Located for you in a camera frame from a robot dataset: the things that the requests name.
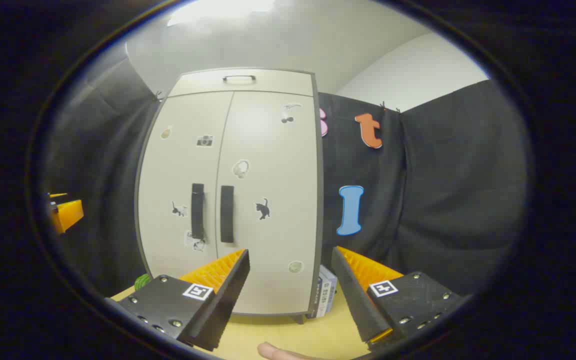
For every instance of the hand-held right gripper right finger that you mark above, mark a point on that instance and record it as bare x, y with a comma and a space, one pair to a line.
358, 305

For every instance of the beige shoe cabinet door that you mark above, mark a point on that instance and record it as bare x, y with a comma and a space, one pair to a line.
178, 160
268, 150

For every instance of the white and blue box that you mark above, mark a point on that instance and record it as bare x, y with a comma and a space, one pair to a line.
325, 295

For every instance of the beige double-door shoe cabinet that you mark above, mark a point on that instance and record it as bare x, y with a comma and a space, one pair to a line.
320, 225

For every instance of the green and white object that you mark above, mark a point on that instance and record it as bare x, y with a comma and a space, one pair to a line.
143, 281

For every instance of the beige cabinet drawer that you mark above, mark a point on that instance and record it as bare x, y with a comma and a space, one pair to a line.
278, 84

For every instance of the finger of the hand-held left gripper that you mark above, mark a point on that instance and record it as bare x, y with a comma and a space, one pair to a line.
68, 214

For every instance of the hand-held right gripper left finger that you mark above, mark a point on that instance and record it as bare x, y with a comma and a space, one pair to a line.
228, 300

